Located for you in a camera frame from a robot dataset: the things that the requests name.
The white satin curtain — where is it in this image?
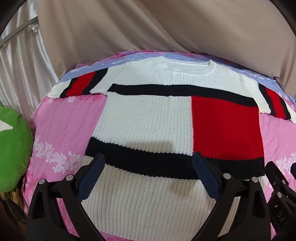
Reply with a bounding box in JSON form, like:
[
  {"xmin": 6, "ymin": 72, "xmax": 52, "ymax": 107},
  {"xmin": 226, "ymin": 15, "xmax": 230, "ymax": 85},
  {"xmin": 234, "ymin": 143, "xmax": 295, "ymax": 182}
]
[{"xmin": 0, "ymin": 0, "xmax": 59, "ymax": 119}]

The pink blue floral bedsheet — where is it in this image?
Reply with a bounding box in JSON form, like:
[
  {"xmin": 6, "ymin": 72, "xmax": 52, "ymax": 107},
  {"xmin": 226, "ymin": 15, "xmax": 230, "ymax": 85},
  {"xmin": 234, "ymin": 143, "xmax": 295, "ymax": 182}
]
[{"xmin": 22, "ymin": 50, "xmax": 296, "ymax": 241}]

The green plush pillow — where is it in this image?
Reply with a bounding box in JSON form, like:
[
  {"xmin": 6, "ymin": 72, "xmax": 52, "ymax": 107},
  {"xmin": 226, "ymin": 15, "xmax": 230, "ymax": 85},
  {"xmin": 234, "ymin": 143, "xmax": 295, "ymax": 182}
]
[{"xmin": 0, "ymin": 101, "xmax": 34, "ymax": 193}]

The beige cloth drape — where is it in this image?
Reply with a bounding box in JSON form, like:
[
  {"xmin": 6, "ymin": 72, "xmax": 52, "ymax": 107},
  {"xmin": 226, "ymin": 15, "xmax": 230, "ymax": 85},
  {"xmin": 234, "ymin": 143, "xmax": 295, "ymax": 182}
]
[{"xmin": 36, "ymin": 0, "xmax": 296, "ymax": 103}]

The brown wicker basket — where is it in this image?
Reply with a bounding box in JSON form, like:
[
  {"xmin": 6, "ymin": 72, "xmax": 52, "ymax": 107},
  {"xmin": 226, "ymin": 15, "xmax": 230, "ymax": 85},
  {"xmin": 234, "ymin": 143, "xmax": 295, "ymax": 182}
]
[{"xmin": 0, "ymin": 185, "xmax": 29, "ymax": 224}]

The white red black knit sweater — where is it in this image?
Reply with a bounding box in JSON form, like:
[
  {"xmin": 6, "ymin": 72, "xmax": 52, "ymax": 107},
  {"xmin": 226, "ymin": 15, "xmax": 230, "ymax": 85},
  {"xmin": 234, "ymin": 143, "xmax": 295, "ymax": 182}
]
[{"xmin": 47, "ymin": 57, "xmax": 296, "ymax": 235}]

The grey metal rail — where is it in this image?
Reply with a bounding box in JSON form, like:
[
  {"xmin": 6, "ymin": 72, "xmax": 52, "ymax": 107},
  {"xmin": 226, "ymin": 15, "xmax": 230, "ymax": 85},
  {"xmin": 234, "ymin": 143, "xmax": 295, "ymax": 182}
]
[{"xmin": 0, "ymin": 17, "xmax": 39, "ymax": 48}]

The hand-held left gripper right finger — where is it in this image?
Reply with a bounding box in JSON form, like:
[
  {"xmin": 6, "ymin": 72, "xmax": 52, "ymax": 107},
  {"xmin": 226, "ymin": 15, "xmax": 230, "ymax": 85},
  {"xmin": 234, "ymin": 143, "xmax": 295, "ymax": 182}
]
[{"xmin": 192, "ymin": 151, "xmax": 272, "ymax": 241}]

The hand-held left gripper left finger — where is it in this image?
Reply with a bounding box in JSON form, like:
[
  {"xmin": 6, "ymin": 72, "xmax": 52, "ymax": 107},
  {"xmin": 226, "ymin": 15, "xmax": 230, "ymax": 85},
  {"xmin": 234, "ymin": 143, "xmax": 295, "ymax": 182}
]
[{"xmin": 26, "ymin": 153, "xmax": 107, "ymax": 241}]

